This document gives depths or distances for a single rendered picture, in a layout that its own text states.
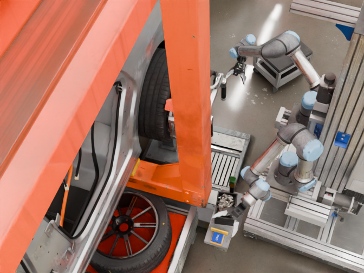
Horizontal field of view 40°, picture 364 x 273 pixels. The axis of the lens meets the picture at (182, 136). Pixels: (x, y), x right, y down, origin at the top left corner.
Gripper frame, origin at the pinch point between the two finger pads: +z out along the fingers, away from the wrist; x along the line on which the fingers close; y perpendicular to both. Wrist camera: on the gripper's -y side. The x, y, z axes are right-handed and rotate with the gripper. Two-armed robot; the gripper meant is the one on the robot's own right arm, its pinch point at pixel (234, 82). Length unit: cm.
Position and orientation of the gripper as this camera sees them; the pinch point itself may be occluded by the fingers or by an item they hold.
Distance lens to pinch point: 371.5
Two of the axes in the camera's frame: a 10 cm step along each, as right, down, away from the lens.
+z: -2.5, 9.1, -3.2
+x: 9.4, 3.2, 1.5
